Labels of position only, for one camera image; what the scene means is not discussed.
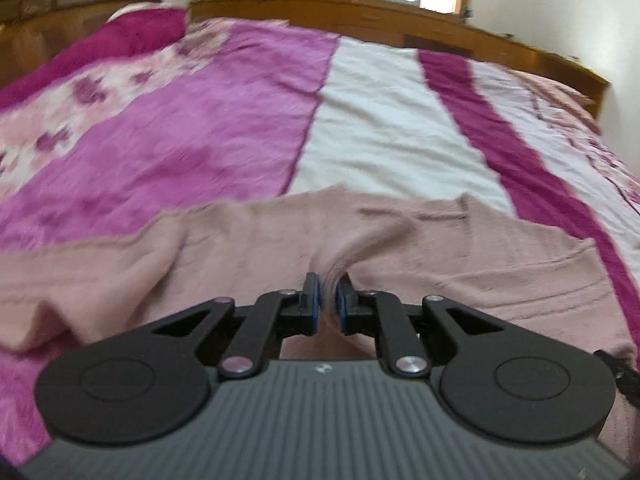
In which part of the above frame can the pink textured cloth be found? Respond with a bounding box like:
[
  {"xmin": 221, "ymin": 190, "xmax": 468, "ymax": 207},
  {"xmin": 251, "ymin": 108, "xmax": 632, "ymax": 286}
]
[{"xmin": 520, "ymin": 71, "xmax": 640, "ymax": 136}]

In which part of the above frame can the wooden headboard cabinet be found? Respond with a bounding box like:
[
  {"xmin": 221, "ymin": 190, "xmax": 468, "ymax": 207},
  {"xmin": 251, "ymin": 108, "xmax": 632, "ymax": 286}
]
[{"xmin": 0, "ymin": 0, "xmax": 167, "ymax": 88}]

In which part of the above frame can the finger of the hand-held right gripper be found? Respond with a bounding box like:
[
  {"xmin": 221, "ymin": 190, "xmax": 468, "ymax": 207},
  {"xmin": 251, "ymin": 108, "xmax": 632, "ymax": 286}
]
[{"xmin": 594, "ymin": 350, "xmax": 640, "ymax": 399}]

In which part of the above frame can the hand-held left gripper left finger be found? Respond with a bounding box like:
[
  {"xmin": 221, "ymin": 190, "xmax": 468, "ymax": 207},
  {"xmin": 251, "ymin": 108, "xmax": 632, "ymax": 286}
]
[{"xmin": 150, "ymin": 272, "xmax": 321, "ymax": 379}]

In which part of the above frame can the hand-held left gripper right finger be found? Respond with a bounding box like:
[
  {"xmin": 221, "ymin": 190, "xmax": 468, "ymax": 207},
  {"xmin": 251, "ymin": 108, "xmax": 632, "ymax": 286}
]
[{"xmin": 335, "ymin": 272, "xmax": 506, "ymax": 379}]

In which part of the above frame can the purple floral blanket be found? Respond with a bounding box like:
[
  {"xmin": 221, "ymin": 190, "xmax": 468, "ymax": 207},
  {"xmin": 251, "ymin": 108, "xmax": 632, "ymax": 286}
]
[{"xmin": 0, "ymin": 2, "xmax": 640, "ymax": 466}]

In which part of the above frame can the pink knit sweater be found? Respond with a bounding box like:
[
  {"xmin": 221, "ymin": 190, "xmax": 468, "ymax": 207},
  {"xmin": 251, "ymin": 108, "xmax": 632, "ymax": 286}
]
[{"xmin": 0, "ymin": 185, "xmax": 640, "ymax": 461}]

